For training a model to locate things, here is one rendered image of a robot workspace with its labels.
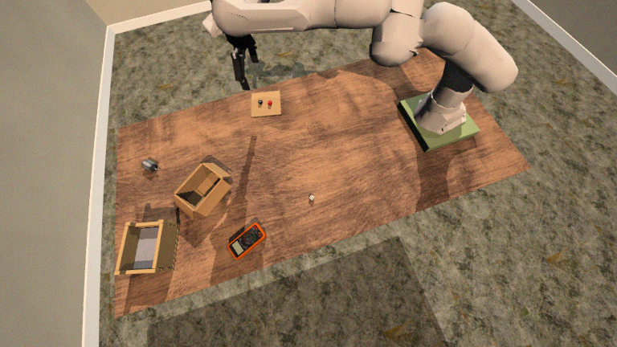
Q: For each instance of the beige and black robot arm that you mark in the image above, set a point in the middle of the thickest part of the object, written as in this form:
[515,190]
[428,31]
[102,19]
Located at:
[446,30]

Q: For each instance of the orange digital multimeter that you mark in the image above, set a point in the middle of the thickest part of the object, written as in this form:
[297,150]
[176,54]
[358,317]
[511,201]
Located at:
[246,241]

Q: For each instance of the orange flat mat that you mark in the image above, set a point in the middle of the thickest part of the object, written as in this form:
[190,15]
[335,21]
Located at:
[264,109]

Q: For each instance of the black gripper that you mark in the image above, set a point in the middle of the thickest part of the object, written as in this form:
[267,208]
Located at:
[241,48]

